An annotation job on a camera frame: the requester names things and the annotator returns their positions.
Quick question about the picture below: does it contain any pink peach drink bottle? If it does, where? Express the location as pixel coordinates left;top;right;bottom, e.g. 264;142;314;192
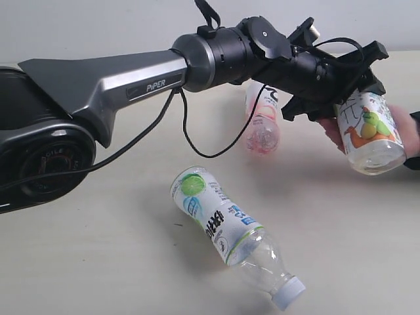
243;81;280;155

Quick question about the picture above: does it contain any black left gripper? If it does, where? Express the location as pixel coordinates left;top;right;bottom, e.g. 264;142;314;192
252;41;389;121

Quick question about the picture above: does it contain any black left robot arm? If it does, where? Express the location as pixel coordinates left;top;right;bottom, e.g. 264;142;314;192
1;16;388;213

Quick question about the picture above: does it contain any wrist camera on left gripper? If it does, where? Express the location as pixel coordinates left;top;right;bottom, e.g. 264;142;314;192
287;17;320;48

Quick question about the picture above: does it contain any fruit tea bottle white label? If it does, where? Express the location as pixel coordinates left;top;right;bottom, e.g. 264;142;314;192
334;90;406;175

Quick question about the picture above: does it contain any lime label clear bottle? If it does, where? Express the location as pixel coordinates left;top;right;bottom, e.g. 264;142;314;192
170;165;306;311

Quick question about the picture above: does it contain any open bare human hand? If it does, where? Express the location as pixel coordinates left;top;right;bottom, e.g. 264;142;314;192
320;104;420;161

